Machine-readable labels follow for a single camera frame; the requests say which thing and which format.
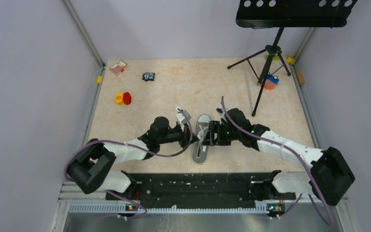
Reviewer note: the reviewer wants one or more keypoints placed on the yellow corner clip right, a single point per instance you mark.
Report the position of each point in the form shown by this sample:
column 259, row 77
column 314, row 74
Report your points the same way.
column 291, row 60

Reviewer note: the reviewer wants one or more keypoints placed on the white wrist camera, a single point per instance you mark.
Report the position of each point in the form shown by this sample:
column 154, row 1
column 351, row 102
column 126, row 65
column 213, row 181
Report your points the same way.
column 221, row 111
column 183, row 118

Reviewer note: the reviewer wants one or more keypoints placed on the yellow corner clip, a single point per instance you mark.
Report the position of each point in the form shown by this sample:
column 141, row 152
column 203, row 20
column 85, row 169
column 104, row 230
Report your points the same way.
column 99, row 80
column 291, row 60

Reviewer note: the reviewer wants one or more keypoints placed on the red round toy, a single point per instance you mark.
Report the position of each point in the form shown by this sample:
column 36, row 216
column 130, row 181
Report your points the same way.
column 127, row 98

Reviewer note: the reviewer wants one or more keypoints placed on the small black blue toy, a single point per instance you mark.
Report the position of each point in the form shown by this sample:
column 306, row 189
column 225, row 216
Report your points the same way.
column 148, row 76

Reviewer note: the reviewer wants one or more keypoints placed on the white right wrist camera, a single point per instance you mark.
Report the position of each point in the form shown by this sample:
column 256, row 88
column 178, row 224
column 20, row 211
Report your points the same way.
column 221, row 111

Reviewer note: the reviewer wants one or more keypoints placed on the yellow corner clip left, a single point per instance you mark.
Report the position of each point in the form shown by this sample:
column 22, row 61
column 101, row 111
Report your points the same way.
column 99, row 80

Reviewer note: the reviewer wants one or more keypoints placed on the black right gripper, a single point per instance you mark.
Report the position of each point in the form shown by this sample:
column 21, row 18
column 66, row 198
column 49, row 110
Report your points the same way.
column 215, row 127

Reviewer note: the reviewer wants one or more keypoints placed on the pink and white box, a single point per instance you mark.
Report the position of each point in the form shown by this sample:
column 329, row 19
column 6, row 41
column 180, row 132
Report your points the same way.
column 118, row 67

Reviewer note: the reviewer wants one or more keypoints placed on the grey canvas sneaker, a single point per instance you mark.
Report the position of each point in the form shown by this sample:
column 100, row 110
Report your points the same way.
column 199, row 159

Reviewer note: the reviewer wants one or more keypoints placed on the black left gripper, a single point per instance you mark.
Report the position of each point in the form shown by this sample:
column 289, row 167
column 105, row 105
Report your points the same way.
column 184, row 136

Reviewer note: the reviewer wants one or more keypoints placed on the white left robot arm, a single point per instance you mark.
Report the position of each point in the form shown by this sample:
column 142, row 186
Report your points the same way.
column 90, row 168

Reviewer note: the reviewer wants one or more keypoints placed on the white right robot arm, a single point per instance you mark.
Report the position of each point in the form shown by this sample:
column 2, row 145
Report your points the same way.
column 325, row 173

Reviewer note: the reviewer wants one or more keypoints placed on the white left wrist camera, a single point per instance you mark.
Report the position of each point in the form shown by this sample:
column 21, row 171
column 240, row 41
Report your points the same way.
column 183, row 118

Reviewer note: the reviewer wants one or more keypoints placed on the black music stand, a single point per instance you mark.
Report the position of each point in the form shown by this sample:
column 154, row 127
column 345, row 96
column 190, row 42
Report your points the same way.
column 281, row 14

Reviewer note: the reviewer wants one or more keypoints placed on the white slotted cable duct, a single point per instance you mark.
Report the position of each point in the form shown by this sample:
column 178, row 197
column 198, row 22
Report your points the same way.
column 124, row 208

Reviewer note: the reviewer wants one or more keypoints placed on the yellow round toy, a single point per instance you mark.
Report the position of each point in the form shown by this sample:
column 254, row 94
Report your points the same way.
column 119, row 99

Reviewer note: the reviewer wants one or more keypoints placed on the orange blue toy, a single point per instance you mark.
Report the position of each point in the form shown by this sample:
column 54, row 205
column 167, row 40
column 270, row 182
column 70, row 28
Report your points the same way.
column 271, row 82

